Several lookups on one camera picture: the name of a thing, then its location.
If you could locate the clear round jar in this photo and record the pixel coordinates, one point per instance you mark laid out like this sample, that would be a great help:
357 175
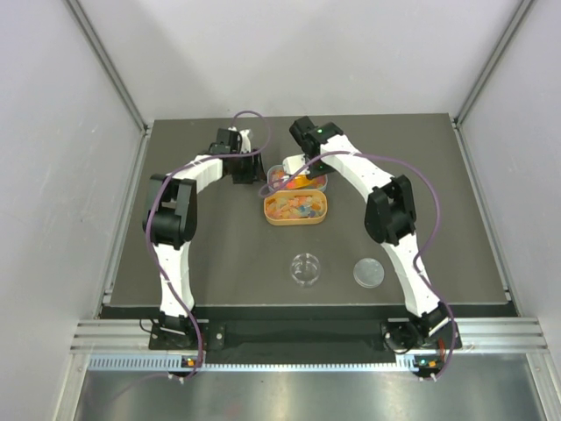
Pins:
305 269

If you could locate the orange candy tray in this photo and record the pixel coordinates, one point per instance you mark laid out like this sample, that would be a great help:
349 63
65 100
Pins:
296 207

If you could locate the orange plastic scoop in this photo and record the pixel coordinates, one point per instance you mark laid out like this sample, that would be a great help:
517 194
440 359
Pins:
303 182

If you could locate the grey slotted cable duct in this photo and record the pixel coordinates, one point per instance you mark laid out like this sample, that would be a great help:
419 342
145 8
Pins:
183 364

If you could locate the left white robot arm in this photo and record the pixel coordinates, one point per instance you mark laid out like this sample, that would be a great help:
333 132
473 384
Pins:
170 225

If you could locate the aluminium frame rail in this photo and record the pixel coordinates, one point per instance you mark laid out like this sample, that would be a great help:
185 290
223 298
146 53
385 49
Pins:
80 16

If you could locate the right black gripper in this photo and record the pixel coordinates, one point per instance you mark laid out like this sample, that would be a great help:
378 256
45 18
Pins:
313 174

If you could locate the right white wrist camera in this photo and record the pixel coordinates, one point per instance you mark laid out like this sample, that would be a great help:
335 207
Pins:
294 163

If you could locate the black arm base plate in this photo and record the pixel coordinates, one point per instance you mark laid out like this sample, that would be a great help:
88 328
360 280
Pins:
313 341

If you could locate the clear blue candy tray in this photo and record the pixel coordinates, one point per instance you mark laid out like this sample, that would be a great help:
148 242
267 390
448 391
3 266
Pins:
276 176

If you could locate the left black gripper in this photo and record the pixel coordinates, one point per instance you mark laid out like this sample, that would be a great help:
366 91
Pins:
244 171

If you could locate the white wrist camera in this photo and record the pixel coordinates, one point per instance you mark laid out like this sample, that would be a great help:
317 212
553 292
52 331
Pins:
245 137
294 163

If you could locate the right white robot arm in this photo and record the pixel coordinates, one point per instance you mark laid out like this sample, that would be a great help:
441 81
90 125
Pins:
389 219

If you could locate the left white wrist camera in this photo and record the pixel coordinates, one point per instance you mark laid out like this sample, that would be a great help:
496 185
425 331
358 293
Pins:
245 137

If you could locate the clear round jar lid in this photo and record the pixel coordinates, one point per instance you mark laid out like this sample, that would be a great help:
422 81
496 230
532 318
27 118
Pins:
369 273

